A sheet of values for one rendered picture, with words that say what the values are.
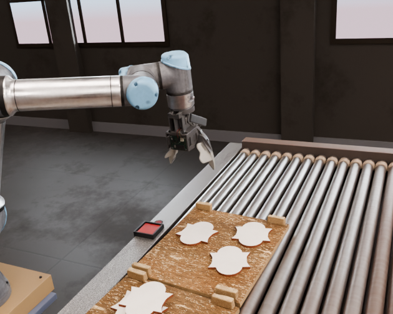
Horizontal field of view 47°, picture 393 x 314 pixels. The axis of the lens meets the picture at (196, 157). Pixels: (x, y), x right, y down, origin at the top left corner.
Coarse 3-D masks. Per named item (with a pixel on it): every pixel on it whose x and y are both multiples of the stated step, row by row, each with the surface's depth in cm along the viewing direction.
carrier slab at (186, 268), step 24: (192, 216) 158; (216, 216) 156; (240, 216) 155; (168, 240) 145; (216, 240) 143; (168, 264) 133; (192, 264) 132; (264, 264) 130; (192, 288) 122; (240, 288) 121
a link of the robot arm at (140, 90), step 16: (0, 80) 104; (16, 80) 106; (32, 80) 107; (48, 80) 107; (64, 80) 107; (80, 80) 107; (96, 80) 108; (112, 80) 108; (128, 80) 108; (144, 80) 106; (0, 96) 103; (16, 96) 105; (32, 96) 105; (48, 96) 106; (64, 96) 106; (80, 96) 107; (96, 96) 107; (112, 96) 108; (128, 96) 107; (144, 96) 107; (0, 112) 106
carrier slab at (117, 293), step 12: (120, 288) 124; (168, 288) 123; (108, 300) 120; (120, 300) 120; (168, 300) 118; (180, 300) 118; (192, 300) 118; (204, 300) 117; (96, 312) 116; (108, 312) 116; (168, 312) 114; (180, 312) 114; (192, 312) 114; (204, 312) 113; (216, 312) 113; (228, 312) 113
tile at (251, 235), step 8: (248, 224) 148; (256, 224) 148; (240, 232) 144; (248, 232) 144; (256, 232) 144; (264, 232) 143; (240, 240) 140; (248, 240) 140; (256, 240) 139; (264, 240) 139
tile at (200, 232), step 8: (192, 224) 151; (200, 224) 151; (208, 224) 150; (184, 232) 147; (192, 232) 146; (200, 232) 146; (208, 232) 146; (216, 232) 146; (184, 240) 142; (192, 240) 142; (200, 240) 142
